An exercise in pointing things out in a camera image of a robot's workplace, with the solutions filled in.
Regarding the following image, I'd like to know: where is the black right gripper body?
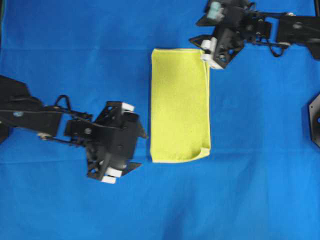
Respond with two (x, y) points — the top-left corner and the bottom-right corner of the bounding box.
(201, 9), (272, 70)

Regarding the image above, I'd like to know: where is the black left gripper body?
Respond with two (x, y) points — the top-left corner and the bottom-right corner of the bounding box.
(63, 100), (141, 185)

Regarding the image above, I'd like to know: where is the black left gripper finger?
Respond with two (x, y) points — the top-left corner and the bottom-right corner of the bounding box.
(135, 120), (149, 139)
(119, 162), (142, 177)

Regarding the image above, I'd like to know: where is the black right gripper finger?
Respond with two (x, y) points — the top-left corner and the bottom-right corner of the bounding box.
(189, 34), (215, 48)

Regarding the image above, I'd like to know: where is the yellow-green towel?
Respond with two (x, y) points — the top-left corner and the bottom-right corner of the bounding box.
(150, 48), (211, 164)

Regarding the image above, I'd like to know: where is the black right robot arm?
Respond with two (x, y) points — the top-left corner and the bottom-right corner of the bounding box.
(189, 0), (320, 70)

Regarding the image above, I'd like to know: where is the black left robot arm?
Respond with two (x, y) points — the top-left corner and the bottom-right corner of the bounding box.
(0, 76), (148, 184)

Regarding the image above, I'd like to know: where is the blue table cloth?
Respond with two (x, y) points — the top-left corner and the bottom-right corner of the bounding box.
(0, 0), (320, 240)

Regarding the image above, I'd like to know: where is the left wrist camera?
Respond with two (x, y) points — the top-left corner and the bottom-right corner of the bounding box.
(121, 111), (139, 129)

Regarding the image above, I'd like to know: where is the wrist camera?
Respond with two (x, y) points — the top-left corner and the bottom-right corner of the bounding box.
(196, 0), (250, 27)
(121, 111), (139, 129)

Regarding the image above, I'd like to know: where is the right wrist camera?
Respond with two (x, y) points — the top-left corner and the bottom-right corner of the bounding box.
(196, 0), (250, 27)

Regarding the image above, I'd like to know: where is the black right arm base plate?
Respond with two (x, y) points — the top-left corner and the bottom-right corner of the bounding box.
(301, 92), (320, 152)

